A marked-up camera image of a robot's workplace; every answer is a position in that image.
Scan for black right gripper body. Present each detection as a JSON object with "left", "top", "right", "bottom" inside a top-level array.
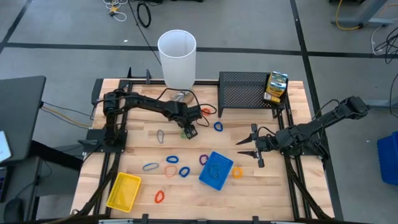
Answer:
[{"left": 251, "top": 123, "right": 277, "bottom": 169}]

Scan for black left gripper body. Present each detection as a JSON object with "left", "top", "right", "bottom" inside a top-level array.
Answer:
[{"left": 174, "top": 105, "right": 203, "bottom": 128}]

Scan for blue plastic basket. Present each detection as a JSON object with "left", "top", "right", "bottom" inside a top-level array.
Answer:
[{"left": 198, "top": 151, "right": 234, "bottom": 192}]

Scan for orange rubber band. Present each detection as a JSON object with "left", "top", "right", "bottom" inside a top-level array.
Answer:
[{"left": 164, "top": 165, "right": 178, "bottom": 179}]

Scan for black plastic basket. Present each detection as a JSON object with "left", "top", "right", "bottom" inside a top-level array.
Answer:
[{"left": 262, "top": 73, "right": 289, "bottom": 108}]

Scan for colourful crayon box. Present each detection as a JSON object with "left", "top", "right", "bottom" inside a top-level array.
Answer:
[{"left": 266, "top": 70, "right": 289, "bottom": 98}]

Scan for yellow plastic basket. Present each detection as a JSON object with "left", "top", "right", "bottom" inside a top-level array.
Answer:
[{"left": 105, "top": 172, "right": 142, "bottom": 213}]

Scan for grey desk leg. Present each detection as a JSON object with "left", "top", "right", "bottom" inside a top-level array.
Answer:
[{"left": 331, "top": 0, "right": 396, "bottom": 29}]

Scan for black desk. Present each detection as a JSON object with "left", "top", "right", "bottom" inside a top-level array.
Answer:
[{"left": 0, "top": 75, "right": 47, "bottom": 162}]

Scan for black perforated metal shelf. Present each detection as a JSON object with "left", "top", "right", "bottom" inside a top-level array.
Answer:
[{"left": 217, "top": 71, "right": 289, "bottom": 118}]

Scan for white cylindrical bin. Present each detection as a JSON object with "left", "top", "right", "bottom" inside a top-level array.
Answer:
[{"left": 157, "top": 29, "right": 197, "bottom": 104}]

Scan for blue storage bin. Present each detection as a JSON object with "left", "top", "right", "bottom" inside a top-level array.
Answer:
[{"left": 377, "top": 130, "right": 398, "bottom": 187}]

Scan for white screen device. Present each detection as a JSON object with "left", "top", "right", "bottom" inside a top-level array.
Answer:
[{"left": 0, "top": 130, "right": 13, "bottom": 164}]

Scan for black computer mouse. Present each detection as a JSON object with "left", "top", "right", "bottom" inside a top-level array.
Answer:
[{"left": 2, "top": 197, "right": 25, "bottom": 223}]

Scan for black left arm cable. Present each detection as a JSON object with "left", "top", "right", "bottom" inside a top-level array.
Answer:
[{"left": 154, "top": 88, "right": 218, "bottom": 128}]

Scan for black coiled floor cable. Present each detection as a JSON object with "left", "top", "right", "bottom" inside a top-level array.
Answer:
[{"left": 136, "top": 1, "right": 152, "bottom": 29}]

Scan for white floor cable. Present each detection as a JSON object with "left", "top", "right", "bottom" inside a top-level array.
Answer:
[{"left": 102, "top": 0, "right": 128, "bottom": 22}]

